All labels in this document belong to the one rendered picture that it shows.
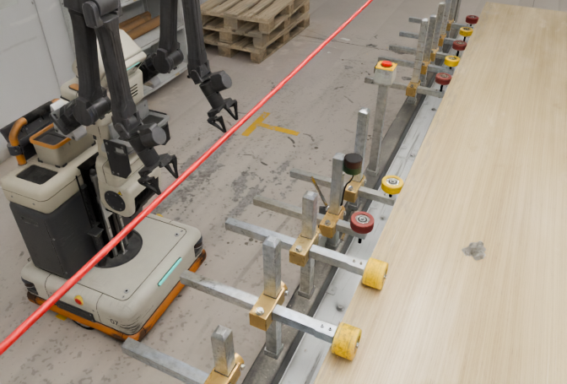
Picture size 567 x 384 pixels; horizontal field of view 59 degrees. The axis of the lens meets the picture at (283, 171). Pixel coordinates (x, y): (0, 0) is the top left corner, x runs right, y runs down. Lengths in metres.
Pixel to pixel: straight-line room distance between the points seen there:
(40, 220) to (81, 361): 0.69
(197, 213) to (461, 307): 1.98
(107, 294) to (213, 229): 0.86
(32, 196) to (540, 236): 1.87
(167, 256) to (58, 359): 0.66
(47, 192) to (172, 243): 0.69
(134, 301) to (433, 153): 1.43
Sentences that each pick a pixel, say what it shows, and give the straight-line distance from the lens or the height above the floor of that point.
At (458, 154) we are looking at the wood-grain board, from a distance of 2.13.
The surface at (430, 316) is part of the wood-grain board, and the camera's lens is 1.48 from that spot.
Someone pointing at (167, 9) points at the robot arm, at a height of 1.45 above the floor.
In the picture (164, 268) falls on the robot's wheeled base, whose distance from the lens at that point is 2.46.
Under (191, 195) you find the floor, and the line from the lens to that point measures 3.29.
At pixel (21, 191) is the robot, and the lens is 2.26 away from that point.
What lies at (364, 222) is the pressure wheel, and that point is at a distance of 1.70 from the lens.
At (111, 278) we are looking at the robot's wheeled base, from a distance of 2.47.
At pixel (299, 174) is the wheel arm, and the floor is 0.83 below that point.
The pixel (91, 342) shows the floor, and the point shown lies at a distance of 2.64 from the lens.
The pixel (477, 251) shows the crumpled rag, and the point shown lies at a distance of 1.69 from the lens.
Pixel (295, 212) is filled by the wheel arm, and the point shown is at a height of 0.86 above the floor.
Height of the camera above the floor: 2.03
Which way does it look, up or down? 36 degrees down
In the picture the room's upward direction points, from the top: straight up
